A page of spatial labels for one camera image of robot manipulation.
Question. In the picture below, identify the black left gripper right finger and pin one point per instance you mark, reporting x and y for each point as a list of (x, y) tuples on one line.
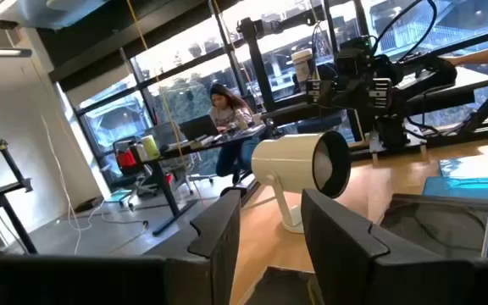
[(345, 262)]

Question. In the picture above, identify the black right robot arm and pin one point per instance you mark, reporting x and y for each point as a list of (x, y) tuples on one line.
[(422, 80)]

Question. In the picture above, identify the black office desk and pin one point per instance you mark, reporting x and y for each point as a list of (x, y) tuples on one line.
[(210, 142)]

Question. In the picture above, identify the black aluminium table frame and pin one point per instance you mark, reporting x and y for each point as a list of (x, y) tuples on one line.
[(460, 135)]

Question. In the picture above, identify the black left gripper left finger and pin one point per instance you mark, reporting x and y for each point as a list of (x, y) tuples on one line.
[(214, 254)]

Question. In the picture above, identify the black metal stand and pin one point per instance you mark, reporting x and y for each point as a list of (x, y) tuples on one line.
[(11, 195)]

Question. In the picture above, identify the person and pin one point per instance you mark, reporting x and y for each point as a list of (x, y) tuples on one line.
[(227, 114)]

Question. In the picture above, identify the black laptop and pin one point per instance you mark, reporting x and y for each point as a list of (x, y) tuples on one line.
[(197, 127)]

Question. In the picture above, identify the red bag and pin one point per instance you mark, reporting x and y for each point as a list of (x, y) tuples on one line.
[(125, 159)]

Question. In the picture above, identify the yellow-green cup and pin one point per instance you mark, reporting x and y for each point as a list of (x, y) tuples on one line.
[(150, 146)]

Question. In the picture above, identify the white paper coffee cup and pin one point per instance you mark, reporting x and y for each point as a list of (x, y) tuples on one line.
[(302, 65)]

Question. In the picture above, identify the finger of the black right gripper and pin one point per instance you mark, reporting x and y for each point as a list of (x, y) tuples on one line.
[(381, 93), (313, 91)]

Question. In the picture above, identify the black upright post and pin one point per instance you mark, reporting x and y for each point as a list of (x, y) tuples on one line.
[(261, 68)]

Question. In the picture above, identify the grey office chair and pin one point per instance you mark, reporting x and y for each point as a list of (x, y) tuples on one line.
[(142, 186)]

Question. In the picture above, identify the person's forearm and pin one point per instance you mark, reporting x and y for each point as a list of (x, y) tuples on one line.
[(473, 56)]

